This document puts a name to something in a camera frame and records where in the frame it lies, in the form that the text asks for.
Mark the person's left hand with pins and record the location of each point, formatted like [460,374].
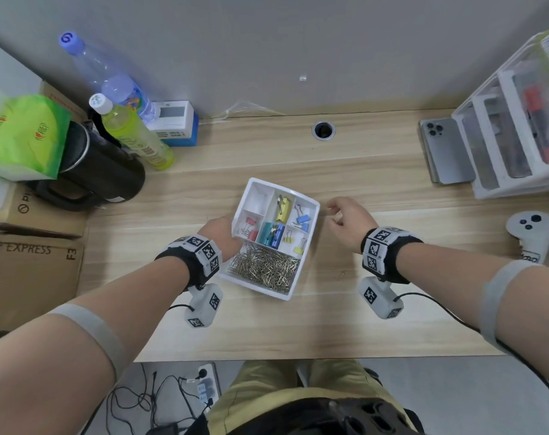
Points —
[220,237]

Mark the person's right hand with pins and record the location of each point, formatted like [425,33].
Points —
[353,224]

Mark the small pink binder clip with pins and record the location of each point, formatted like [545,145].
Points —
[252,233]

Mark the large teal binder clip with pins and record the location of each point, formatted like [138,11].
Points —
[265,233]

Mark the small blue binder clip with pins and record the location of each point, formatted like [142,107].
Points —
[304,219]

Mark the white compartment tray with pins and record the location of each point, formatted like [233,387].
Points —
[252,197]

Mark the pile of silver paper clips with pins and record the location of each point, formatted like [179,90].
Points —
[265,267]

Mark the large yellow binder clip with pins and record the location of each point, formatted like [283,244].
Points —
[283,212]

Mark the person's left forearm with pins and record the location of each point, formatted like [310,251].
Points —
[120,308]

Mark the person's right forearm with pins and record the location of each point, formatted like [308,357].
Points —
[446,276]

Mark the white and blue small box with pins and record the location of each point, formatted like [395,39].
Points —
[172,119]

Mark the person's khaki trousers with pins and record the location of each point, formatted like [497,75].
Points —
[265,389]

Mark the small cardboard box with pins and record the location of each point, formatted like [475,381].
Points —
[48,217]

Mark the large printed cardboard box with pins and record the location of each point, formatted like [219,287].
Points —
[25,285]

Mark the black left wristband with markers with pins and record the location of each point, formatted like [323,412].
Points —
[186,260]

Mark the black wristband with markers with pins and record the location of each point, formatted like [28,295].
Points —
[186,260]
[392,251]

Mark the black right wristband with markers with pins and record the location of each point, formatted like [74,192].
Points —
[392,251]

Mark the grey smartphone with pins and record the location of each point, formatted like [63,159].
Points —
[449,154]

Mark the clear plastic film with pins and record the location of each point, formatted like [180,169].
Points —
[245,110]

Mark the yellow drink bottle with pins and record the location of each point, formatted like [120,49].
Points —
[136,138]

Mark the black kettle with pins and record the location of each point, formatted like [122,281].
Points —
[102,174]

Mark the white power strip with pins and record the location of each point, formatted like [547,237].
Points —
[213,376]

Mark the white drawer organizer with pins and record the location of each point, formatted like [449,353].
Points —
[514,187]

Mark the white handheld controller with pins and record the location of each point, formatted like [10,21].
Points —
[530,240]

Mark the clear purple-capped water bottle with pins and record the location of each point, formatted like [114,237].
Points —
[111,83]

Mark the black power adapter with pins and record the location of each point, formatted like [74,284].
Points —
[163,430]

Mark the green tissue pack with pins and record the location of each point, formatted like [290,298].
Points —
[25,135]

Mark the white flat carton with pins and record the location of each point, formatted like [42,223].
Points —
[2,67]

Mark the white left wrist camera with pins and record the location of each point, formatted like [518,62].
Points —
[204,308]

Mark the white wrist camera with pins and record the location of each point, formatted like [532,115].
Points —
[378,299]
[204,308]

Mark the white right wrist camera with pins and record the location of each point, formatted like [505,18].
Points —
[378,299]

